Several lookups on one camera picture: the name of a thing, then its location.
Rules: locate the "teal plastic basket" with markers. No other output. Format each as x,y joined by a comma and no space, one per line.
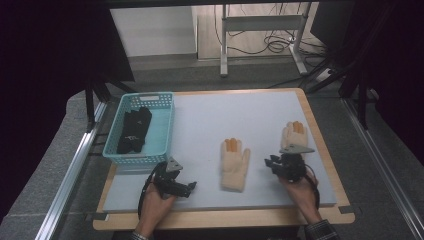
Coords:
161,133

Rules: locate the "wooden table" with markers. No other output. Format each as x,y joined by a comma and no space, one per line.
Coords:
233,220

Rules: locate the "person's right hand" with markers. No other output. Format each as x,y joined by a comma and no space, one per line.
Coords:
301,196

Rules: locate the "white cabinet panel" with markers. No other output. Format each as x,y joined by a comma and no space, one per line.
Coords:
153,30

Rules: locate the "beige knit glove orange fingertips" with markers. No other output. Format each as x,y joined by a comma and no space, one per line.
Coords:
235,166
293,136

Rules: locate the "white metal desk frame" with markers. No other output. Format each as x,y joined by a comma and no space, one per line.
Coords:
263,23

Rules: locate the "black stand legs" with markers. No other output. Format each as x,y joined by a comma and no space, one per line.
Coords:
361,100
90,100

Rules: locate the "white foam mat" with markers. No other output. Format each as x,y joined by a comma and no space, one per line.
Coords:
216,116

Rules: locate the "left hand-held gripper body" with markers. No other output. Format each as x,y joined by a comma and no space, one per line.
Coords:
168,181

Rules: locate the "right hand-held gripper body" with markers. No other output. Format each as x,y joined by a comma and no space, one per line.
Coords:
293,165

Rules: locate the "person's left hand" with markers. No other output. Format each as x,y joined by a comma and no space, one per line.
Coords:
153,206

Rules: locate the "white power strip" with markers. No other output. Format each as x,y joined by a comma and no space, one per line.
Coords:
323,75

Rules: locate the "black glove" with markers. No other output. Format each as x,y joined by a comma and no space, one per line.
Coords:
141,126
126,140

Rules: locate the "dark curtain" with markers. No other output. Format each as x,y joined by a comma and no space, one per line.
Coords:
396,66
43,66

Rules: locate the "aluminium rail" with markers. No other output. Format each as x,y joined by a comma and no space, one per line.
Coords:
66,186
383,173

